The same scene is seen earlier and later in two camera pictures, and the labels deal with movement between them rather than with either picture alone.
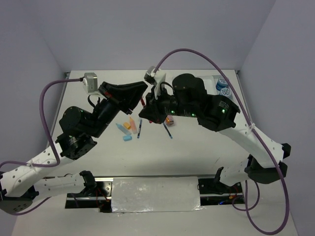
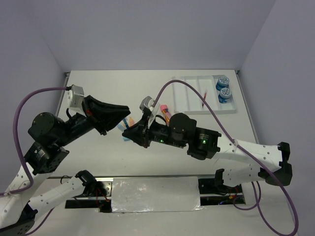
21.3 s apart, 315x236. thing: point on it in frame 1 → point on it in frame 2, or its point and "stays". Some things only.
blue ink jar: [221, 83] stays
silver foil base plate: [155, 194] stays
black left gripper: [117, 96] → [101, 113]
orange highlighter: [133, 126] stays
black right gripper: [152, 110] → [139, 133]
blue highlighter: [123, 129] stays
